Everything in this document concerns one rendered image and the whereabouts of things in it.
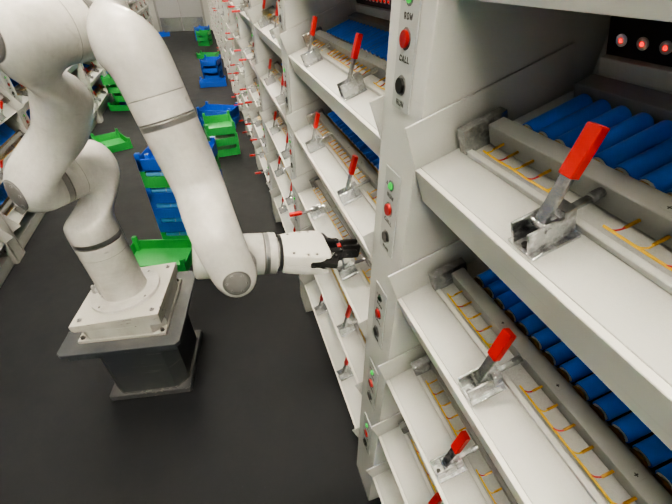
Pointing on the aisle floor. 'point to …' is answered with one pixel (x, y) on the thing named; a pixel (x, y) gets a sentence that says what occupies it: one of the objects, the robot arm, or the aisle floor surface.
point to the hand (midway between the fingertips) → (348, 248)
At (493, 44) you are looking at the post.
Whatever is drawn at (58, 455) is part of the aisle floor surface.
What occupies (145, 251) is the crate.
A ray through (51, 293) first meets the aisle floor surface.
